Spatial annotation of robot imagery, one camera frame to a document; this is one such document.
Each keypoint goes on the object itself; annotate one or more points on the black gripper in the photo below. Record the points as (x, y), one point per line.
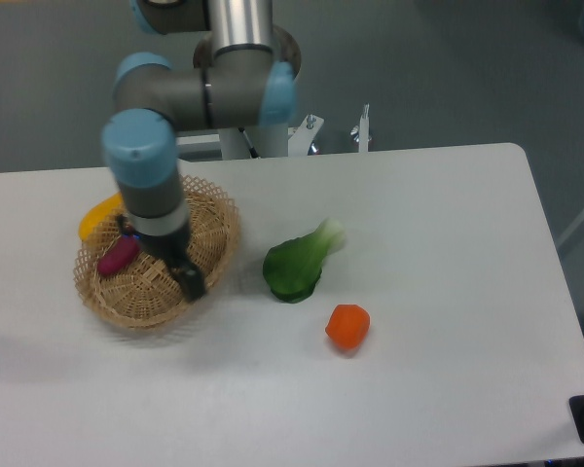
(172, 249)

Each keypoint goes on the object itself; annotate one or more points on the purple sweet potato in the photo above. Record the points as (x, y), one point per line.
(119, 256)

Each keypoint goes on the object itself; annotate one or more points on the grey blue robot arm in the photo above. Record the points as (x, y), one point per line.
(244, 85)

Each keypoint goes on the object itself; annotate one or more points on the woven wicker basket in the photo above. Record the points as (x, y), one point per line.
(143, 295)

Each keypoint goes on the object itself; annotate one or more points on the yellow pepper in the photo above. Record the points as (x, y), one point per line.
(97, 214)

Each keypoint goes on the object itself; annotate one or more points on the green bok choy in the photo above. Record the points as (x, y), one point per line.
(293, 268)

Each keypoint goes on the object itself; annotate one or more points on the orange carrot piece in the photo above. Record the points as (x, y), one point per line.
(348, 326)

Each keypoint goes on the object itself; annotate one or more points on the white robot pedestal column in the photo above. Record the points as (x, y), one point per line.
(229, 143)

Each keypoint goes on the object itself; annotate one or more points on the white metal mounting frame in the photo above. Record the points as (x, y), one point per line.
(300, 139)

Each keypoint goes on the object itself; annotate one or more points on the white bracket with bolt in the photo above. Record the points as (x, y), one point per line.
(360, 135)

